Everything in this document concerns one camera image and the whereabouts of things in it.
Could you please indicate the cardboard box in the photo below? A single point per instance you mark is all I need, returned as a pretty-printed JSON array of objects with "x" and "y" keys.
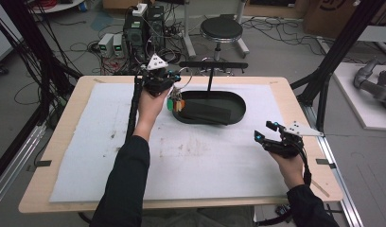
[{"x": 326, "y": 15}]

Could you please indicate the black tape piece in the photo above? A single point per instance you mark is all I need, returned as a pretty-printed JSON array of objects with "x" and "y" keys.
[
  {"x": 325, "y": 162},
  {"x": 43, "y": 163}
]

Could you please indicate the white platform board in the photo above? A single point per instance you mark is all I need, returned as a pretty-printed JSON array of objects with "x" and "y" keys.
[{"x": 367, "y": 116}]

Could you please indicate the person's right hand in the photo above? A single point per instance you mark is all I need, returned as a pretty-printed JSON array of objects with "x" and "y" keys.
[{"x": 290, "y": 171}]

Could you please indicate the white metal table legs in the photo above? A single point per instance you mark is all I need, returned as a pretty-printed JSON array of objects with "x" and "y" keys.
[{"x": 188, "y": 38}]

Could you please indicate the white round table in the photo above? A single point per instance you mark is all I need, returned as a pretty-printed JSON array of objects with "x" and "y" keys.
[{"x": 60, "y": 5}]

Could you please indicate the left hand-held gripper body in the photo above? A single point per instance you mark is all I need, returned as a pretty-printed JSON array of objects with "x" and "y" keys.
[{"x": 156, "y": 82}]

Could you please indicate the grey power supply unit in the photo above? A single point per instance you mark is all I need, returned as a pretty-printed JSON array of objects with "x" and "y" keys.
[
  {"x": 105, "y": 44},
  {"x": 118, "y": 45}
]

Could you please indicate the black computer tower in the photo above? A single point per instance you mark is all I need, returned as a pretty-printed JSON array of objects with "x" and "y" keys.
[
  {"x": 135, "y": 38},
  {"x": 156, "y": 26}
]

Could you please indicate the person's lap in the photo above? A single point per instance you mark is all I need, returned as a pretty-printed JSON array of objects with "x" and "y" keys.
[{"x": 197, "y": 218}]

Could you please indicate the black round stool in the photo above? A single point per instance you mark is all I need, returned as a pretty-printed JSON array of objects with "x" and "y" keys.
[{"x": 221, "y": 28}]

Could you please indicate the aluminium rail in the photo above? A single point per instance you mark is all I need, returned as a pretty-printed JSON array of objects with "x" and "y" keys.
[
  {"x": 339, "y": 176},
  {"x": 14, "y": 167}
]

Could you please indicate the white power adapter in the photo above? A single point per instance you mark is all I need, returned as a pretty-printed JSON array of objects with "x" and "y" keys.
[{"x": 139, "y": 9}]

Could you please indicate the black oval tray with rack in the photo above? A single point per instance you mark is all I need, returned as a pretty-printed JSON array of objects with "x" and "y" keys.
[{"x": 235, "y": 105}]

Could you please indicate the white foam mat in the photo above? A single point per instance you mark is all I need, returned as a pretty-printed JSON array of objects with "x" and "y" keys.
[{"x": 213, "y": 170}]

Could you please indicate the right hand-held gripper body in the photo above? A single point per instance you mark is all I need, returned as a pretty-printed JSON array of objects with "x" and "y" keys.
[{"x": 285, "y": 146}]

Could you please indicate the black metal frame post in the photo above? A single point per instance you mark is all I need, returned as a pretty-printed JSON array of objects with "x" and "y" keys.
[
  {"x": 30, "y": 38},
  {"x": 342, "y": 47}
]

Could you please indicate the person's left hand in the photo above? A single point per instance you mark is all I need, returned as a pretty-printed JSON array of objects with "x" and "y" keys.
[{"x": 150, "y": 110}]

